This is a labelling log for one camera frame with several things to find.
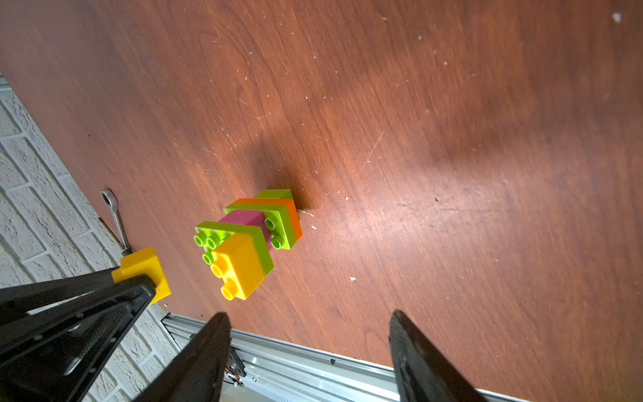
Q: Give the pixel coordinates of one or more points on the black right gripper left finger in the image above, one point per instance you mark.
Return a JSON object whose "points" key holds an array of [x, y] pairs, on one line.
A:
{"points": [[196, 374]]}

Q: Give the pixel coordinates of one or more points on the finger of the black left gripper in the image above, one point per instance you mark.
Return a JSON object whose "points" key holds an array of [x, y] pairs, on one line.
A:
{"points": [[16, 301], [55, 353]]}

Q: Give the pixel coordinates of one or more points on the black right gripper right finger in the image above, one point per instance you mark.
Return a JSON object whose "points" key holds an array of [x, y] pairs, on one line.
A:
{"points": [[422, 372]]}

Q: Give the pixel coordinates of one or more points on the yellow lego brick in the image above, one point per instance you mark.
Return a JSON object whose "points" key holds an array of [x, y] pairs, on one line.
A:
{"points": [[236, 263], [144, 262]]}

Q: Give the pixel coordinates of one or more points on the green 2x4 lego brick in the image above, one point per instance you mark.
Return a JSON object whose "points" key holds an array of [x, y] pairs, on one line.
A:
{"points": [[217, 238], [277, 220]]}

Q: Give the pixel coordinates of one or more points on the pink 2x2 lego brick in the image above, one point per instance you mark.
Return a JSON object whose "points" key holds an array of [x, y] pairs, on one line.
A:
{"points": [[249, 218]]}

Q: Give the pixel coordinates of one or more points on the small green 2x2 lego brick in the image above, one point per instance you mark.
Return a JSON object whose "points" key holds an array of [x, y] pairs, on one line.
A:
{"points": [[275, 194]]}

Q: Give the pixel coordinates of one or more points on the orange 2x4 lego brick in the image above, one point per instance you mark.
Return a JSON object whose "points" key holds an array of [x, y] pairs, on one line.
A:
{"points": [[289, 203]]}

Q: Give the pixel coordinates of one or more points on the black yellow screwdriver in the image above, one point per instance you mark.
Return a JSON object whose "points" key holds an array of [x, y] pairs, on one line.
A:
{"points": [[111, 233]]}

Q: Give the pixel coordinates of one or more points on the silver ratchet wrench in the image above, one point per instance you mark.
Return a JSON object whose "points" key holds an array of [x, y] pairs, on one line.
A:
{"points": [[111, 201]]}

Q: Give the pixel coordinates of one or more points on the aluminium front rail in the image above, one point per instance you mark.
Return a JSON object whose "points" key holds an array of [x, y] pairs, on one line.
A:
{"points": [[261, 368]]}

